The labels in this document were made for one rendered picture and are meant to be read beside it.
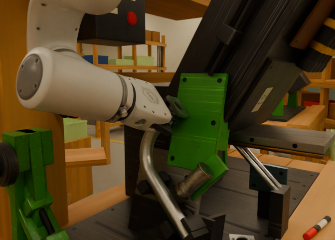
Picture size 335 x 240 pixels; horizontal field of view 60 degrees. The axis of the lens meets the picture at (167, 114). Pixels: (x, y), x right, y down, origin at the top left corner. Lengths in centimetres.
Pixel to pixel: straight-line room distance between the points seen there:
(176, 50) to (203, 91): 1055
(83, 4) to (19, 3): 38
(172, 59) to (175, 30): 107
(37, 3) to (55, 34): 6
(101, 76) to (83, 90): 4
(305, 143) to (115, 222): 49
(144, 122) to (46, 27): 22
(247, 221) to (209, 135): 29
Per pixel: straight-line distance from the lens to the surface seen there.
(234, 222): 80
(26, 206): 59
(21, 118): 72
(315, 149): 66
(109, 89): 44
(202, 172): 57
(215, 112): 61
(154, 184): 64
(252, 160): 73
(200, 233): 61
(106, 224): 79
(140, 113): 49
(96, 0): 36
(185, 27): 1108
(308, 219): 87
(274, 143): 68
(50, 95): 39
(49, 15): 46
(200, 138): 61
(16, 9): 73
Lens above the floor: 127
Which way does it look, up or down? 8 degrees down
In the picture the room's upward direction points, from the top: straight up
